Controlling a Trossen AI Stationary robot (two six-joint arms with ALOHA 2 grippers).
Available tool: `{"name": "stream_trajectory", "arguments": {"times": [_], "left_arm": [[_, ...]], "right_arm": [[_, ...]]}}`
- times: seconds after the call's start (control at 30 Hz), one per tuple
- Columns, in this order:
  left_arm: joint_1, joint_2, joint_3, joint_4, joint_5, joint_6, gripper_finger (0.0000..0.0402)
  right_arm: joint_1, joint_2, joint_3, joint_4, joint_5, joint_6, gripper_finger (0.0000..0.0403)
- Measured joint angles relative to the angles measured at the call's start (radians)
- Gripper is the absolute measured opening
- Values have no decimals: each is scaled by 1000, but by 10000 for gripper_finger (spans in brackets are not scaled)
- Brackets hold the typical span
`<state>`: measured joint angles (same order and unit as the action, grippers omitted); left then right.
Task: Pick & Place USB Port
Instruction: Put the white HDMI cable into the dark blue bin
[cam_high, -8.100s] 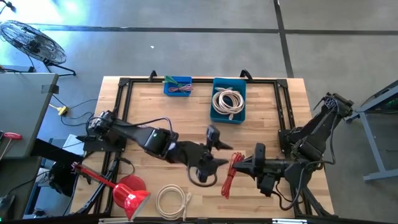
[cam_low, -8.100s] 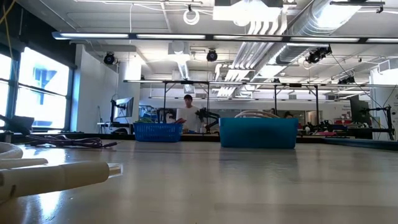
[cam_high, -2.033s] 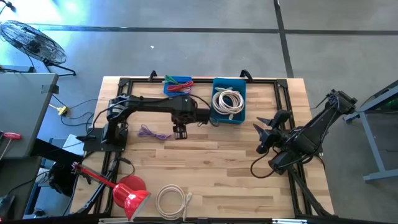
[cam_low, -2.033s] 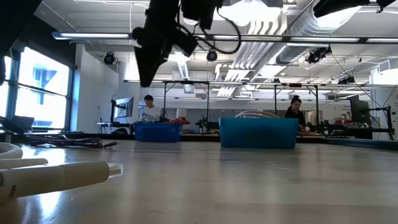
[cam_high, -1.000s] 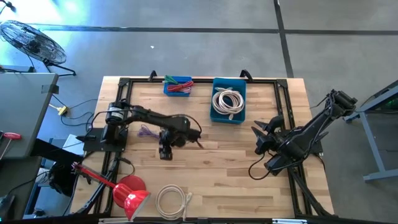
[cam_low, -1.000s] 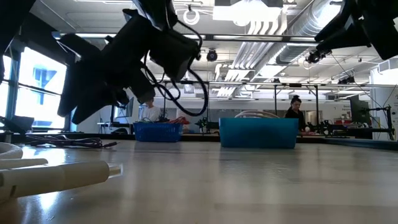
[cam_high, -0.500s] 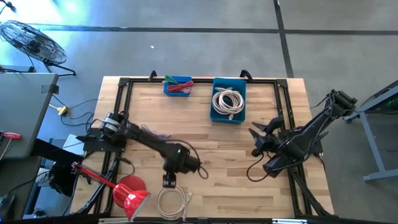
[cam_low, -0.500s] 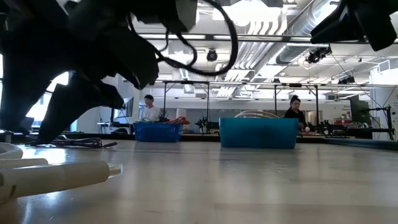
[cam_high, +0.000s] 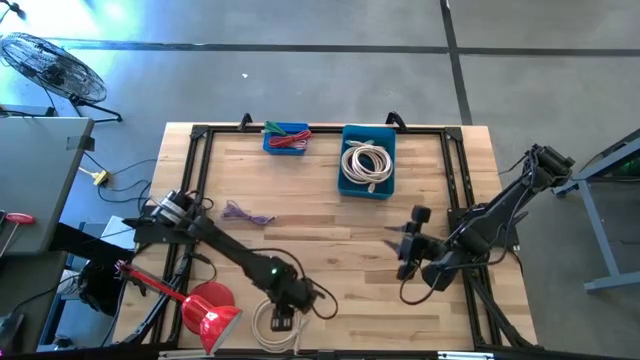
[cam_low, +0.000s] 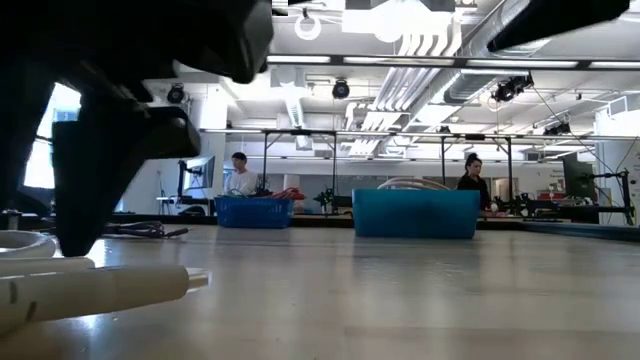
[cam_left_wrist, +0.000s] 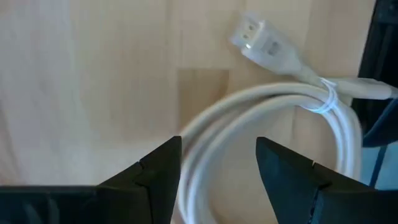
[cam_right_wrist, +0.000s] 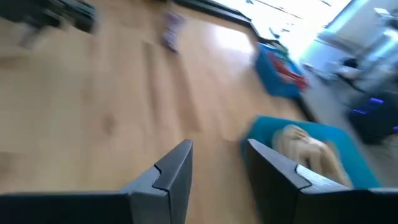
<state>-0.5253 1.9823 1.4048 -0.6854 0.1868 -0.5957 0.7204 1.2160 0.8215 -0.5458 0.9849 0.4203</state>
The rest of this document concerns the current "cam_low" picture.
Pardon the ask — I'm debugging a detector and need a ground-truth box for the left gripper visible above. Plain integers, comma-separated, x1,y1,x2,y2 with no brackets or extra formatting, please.
0,0,275,259

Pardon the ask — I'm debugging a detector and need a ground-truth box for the black cable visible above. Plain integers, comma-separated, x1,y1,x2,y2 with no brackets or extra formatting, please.
102,220,192,240

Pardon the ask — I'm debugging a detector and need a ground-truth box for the monitor on arm stand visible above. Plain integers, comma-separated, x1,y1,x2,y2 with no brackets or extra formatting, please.
177,155,217,199

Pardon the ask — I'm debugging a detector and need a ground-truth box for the large window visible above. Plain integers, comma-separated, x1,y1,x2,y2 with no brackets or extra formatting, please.
22,82,82,190

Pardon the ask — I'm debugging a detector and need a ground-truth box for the overhead light bar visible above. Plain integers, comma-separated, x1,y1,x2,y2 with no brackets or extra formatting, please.
264,52,640,71

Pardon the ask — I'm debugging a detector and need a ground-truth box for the dark monitor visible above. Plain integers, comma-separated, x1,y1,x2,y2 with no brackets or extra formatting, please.
562,152,596,201

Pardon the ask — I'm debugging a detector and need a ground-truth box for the person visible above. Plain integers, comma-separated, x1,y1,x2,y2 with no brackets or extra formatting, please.
223,151,260,197
456,152,494,212

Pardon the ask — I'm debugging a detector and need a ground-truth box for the blue mesh plastic basket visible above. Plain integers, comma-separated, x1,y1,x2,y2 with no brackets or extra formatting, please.
214,195,296,230

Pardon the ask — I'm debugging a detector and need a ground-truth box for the teal plastic bin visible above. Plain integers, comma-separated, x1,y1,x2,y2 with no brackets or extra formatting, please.
351,188,482,240

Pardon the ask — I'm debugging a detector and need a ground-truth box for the silver ventilation duct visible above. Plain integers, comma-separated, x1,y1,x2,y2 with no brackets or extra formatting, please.
442,0,556,104

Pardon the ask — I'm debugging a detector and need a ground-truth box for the black background rig frame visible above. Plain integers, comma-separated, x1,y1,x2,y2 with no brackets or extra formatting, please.
261,128,339,201
439,132,515,201

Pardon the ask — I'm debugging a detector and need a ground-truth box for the white ceiling ring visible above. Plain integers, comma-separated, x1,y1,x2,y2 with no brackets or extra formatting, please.
293,13,322,42

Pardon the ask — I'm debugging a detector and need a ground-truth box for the black aluminium table frame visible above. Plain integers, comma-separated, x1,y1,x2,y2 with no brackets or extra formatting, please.
109,212,640,245

